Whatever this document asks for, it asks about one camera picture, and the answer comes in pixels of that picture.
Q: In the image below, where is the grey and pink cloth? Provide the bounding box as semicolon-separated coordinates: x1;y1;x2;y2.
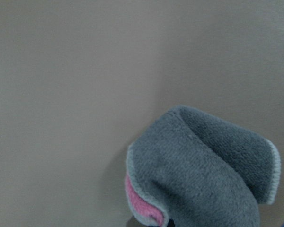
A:
125;105;281;227

